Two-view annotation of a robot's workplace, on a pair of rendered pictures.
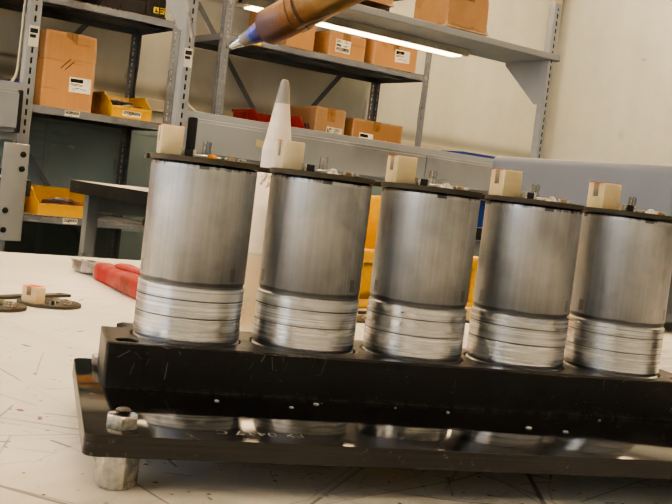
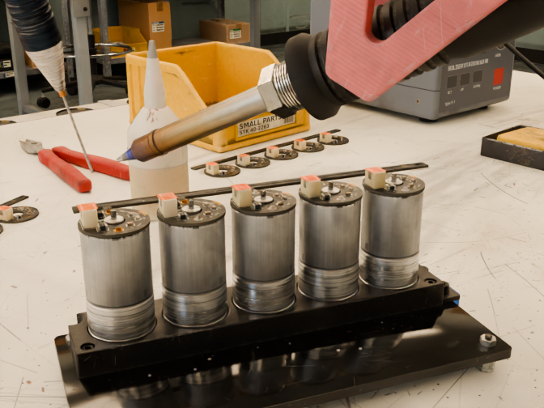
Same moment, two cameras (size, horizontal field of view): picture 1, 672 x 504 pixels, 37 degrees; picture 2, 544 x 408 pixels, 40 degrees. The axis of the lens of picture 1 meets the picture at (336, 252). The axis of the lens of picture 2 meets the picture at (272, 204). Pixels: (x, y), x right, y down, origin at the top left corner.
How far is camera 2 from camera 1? 0.10 m
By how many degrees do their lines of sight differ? 18
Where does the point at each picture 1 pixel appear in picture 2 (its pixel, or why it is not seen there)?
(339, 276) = (212, 278)
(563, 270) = (352, 239)
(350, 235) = (214, 253)
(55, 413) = (51, 380)
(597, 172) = not seen: hidden behind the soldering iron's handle
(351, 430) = (232, 391)
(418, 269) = (261, 261)
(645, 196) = not seen: hidden behind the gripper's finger
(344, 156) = not seen: outside the picture
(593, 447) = (376, 366)
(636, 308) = (400, 249)
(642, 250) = (401, 214)
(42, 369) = (31, 320)
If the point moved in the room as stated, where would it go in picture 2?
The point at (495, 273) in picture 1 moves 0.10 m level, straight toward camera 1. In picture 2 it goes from (310, 245) to (300, 400)
